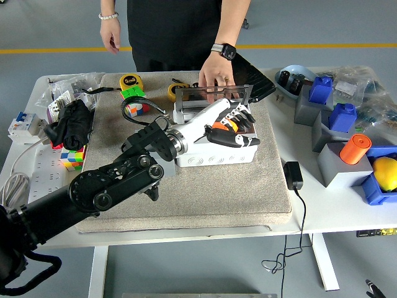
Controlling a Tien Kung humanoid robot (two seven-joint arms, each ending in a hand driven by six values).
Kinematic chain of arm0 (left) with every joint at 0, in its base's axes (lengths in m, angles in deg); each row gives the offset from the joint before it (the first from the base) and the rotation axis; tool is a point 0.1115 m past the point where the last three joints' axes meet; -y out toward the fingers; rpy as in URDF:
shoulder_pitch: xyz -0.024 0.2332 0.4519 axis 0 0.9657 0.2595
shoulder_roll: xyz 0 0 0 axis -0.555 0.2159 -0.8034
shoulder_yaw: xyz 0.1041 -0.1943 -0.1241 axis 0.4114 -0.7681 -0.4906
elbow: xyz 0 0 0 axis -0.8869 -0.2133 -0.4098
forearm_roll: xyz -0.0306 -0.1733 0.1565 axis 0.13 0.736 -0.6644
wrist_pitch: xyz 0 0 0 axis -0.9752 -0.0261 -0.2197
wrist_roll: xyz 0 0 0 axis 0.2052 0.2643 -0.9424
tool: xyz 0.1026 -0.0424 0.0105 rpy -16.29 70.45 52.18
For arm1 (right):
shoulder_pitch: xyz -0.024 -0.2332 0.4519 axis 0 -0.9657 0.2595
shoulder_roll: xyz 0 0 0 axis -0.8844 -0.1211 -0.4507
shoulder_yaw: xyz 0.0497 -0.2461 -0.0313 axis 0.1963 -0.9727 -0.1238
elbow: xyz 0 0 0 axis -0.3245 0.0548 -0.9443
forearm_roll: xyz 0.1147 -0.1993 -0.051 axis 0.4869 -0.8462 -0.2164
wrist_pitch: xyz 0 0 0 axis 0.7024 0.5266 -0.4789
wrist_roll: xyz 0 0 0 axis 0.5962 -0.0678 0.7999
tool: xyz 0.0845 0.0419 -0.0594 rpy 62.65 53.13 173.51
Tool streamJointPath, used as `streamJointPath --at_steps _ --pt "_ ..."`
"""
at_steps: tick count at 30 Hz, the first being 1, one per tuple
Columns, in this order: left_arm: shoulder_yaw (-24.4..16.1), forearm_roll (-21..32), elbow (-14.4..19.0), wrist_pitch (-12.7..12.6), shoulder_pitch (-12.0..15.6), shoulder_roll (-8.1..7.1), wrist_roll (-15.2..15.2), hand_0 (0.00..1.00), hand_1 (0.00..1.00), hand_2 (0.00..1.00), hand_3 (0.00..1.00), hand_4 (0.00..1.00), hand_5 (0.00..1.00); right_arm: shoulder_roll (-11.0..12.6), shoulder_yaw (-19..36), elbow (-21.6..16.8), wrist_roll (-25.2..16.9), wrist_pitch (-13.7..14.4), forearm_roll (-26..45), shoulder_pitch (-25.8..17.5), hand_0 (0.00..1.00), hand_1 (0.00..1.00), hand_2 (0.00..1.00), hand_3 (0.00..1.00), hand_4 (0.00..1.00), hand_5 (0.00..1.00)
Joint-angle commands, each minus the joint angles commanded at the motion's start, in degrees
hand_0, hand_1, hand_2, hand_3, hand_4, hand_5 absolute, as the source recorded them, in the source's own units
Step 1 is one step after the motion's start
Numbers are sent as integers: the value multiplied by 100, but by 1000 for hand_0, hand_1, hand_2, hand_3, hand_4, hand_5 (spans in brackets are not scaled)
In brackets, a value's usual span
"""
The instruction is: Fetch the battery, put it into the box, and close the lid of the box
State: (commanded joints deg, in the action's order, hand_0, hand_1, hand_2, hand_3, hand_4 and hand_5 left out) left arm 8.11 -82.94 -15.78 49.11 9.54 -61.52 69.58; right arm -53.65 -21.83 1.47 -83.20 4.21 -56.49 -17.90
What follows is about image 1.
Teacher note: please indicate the person's right hand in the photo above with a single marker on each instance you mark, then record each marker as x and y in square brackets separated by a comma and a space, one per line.
[110, 32]

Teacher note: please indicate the grey-brown mat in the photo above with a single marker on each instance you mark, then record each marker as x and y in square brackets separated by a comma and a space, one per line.
[201, 198]

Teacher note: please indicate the black capacitor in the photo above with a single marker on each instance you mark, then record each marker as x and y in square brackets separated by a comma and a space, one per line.
[197, 84]

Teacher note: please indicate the white junction box clear lid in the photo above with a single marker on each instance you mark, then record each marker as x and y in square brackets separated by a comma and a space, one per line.
[217, 158]

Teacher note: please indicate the small black component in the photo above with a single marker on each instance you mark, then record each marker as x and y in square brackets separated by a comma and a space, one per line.
[285, 79]
[297, 86]

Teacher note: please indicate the blue plastic bin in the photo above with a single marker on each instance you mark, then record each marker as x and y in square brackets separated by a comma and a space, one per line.
[375, 194]

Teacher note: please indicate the yellow tape measure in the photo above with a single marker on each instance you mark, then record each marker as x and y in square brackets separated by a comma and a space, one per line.
[173, 91]
[130, 81]

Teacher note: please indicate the person's right forearm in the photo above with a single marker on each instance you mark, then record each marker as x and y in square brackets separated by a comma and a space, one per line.
[108, 5]

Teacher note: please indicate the black power adapter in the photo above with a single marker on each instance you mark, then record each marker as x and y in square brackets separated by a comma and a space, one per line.
[293, 175]

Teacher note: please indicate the white power strip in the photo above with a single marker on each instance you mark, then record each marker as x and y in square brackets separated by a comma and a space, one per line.
[46, 174]

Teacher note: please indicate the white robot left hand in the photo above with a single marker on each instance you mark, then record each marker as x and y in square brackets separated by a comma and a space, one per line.
[204, 119]

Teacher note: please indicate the white table leg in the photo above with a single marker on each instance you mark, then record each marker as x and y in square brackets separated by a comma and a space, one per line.
[325, 264]
[97, 273]

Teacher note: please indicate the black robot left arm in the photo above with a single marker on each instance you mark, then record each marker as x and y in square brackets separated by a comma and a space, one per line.
[56, 205]

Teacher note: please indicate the person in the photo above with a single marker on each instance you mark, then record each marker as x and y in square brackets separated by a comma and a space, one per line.
[173, 31]

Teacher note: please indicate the light blue bowl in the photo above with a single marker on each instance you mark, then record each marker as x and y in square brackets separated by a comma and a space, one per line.
[294, 69]

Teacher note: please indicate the colourful puzzle cube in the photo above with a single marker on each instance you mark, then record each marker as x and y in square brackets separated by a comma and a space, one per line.
[133, 92]
[73, 159]

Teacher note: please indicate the yellow lemon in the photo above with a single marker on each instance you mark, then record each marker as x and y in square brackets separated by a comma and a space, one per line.
[387, 174]

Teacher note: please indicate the black plastic case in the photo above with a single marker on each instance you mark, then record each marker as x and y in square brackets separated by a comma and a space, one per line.
[257, 83]

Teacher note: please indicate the person's left hand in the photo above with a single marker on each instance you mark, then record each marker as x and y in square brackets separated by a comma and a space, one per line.
[217, 69]

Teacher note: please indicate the black folded cloth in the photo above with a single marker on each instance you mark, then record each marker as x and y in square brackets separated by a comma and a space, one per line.
[73, 124]

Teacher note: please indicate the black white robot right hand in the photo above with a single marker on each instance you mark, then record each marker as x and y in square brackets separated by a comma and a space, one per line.
[376, 292]

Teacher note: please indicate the orange cylinder battery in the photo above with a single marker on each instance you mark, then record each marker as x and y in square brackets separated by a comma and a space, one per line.
[353, 150]
[221, 125]

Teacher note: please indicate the blue bottle-shaped block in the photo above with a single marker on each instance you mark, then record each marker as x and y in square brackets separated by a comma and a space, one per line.
[321, 90]
[342, 118]

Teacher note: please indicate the person's left forearm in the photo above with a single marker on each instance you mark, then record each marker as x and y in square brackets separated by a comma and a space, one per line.
[234, 21]

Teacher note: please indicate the black table control panel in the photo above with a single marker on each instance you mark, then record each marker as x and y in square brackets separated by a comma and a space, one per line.
[376, 232]

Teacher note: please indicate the clear plastic bag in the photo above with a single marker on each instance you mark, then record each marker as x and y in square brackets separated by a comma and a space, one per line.
[80, 79]

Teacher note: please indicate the white purple electrical module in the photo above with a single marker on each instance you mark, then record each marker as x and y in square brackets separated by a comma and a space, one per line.
[59, 104]

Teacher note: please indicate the white blue circuit breaker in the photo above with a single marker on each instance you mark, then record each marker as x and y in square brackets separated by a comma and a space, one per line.
[26, 124]

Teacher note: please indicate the black smartwatch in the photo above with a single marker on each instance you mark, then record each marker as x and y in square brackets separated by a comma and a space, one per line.
[228, 51]

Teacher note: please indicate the clear bag of components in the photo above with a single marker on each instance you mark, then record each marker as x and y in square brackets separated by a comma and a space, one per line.
[356, 80]
[378, 111]

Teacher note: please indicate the grey holder block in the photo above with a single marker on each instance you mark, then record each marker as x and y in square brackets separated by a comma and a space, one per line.
[170, 169]
[305, 113]
[321, 136]
[333, 167]

